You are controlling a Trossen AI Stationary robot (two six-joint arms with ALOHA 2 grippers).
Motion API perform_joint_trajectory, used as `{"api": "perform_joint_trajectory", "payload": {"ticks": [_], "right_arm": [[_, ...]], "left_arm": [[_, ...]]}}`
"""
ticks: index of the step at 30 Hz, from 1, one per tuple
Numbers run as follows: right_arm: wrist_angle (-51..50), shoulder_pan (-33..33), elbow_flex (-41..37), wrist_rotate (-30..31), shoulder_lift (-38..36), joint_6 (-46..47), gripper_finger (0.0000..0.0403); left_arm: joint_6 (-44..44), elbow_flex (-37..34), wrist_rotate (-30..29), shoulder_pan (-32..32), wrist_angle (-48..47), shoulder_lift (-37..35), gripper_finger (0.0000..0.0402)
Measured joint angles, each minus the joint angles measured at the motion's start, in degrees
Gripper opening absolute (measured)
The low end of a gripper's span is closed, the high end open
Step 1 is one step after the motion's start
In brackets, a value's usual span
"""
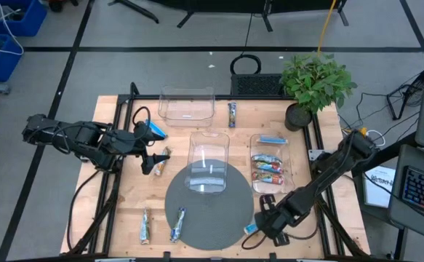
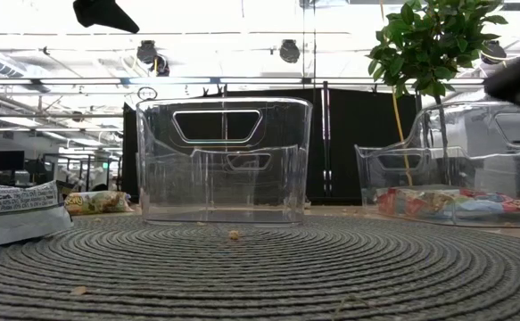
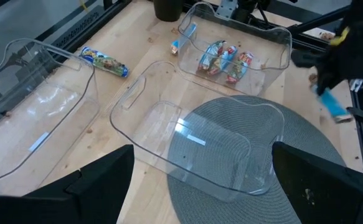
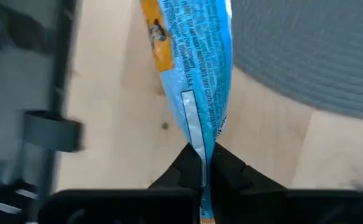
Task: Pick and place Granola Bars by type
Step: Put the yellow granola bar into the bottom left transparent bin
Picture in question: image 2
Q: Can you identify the black computer monitor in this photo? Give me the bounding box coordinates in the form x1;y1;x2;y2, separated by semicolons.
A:
0;150;26;173

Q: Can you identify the red granola bar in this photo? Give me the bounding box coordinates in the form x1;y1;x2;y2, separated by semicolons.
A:
458;189;520;218
374;185;466;219

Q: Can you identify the grey round woven placemat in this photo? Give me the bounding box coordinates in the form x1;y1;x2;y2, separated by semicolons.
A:
0;213;520;321

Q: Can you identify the black workstation frame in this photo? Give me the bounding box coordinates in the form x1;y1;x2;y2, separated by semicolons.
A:
40;152;122;193

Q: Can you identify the green yellow granola bar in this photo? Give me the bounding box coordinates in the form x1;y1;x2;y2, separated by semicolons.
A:
64;190;135;217

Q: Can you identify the black curtain partition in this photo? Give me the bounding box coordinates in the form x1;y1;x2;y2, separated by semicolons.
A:
122;87;417;207

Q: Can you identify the blue green granola bar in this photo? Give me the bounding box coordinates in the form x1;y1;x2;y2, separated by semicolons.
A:
0;180;74;251

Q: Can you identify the green potted plant black pot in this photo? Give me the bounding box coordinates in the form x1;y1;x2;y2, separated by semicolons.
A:
365;0;509;186

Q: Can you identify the black round ceiling spotlight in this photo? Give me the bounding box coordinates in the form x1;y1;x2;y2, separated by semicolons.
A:
480;38;508;66
278;38;301;64
153;53;171;78
136;38;159;65

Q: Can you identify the clear plastic bin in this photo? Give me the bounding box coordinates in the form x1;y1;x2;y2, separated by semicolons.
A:
354;101;520;229
134;96;314;226

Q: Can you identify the yellow hanging cable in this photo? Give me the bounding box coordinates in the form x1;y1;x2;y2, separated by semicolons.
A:
378;0;415;187

